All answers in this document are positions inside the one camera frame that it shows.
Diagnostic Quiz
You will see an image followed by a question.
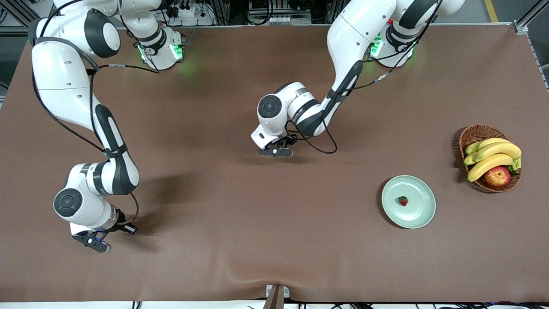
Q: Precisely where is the pale green round plate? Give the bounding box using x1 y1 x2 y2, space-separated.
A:
381 175 437 229

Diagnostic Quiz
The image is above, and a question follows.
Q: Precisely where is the brown table mat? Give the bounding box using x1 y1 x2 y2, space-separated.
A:
0 24 549 303

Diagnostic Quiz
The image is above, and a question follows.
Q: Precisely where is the white connector strip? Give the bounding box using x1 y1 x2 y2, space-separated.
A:
267 15 313 25

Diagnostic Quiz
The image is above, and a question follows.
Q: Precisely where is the white power strip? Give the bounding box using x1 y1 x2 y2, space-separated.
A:
171 3 202 18

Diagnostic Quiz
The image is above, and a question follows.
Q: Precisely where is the brown wicker basket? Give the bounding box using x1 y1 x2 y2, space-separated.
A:
459 124 522 193

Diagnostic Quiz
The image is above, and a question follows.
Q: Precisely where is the greenish yellow banana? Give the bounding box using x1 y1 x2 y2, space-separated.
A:
465 137 512 156

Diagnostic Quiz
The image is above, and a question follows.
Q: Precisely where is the red apple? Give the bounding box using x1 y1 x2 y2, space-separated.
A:
484 166 512 187

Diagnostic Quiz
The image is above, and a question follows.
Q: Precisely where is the black camera cable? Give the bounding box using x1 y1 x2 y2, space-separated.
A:
284 0 444 155
27 0 161 226

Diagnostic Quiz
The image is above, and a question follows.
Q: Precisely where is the silver metal bracket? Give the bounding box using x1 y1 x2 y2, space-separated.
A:
265 284 290 299

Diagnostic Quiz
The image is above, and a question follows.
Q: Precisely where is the grey mount post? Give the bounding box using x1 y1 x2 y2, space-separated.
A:
262 285 285 309

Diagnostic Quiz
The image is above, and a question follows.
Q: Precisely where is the aluminium frame profile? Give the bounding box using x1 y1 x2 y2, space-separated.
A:
513 0 549 34

